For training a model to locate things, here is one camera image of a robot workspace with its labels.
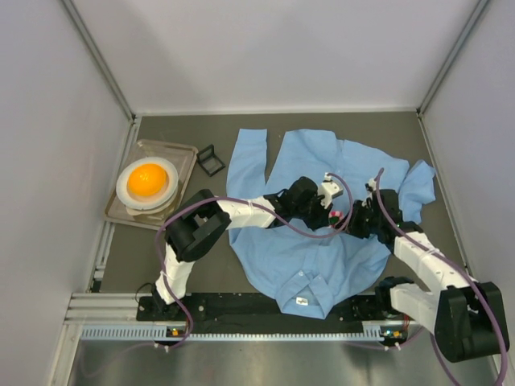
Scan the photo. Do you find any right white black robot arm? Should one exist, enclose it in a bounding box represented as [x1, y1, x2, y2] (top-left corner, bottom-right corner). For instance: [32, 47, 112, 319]
[344, 183, 510, 363]

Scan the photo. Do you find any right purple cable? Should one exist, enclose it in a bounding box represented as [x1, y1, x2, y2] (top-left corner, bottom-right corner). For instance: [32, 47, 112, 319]
[373, 167, 508, 386]

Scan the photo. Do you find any small black stand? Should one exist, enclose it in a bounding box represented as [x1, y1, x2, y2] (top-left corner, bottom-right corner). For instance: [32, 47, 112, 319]
[196, 144, 225, 177]

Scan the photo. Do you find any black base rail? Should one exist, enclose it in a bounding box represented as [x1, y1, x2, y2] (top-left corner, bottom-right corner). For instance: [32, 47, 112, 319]
[136, 293, 410, 333]

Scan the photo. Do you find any white plate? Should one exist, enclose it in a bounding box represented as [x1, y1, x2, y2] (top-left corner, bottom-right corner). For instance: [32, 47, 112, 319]
[115, 157, 179, 211]

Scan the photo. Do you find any grey slotted cable duct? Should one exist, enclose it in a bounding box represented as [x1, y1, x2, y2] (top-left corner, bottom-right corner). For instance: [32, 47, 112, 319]
[80, 325, 405, 343]

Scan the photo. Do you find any orange bowl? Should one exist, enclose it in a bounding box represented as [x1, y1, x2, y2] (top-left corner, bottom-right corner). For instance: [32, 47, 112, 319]
[127, 163, 167, 197]

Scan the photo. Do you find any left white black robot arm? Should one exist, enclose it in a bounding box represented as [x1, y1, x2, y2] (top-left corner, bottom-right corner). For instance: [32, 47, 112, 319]
[152, 174, 343, 314]

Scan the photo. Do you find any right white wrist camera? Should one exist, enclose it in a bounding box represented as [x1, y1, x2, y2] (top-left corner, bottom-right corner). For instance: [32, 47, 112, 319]
[365, 179, 378, 203]

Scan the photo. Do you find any pink flower brooch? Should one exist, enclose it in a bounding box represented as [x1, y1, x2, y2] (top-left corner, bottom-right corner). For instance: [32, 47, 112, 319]
[328, 211, 345, 228]

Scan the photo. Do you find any light blue button shirt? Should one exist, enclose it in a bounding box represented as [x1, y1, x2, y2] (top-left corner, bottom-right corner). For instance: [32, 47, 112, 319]
[226, 129, 435, 319]

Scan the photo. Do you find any purple cable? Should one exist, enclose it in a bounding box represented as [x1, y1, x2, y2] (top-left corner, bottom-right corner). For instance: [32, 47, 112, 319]
[373, 167, 508, 386]
[154, 171, 355, 349]

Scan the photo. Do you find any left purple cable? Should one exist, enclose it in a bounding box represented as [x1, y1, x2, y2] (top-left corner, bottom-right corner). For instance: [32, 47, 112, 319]
[154, 171, 355, 349]

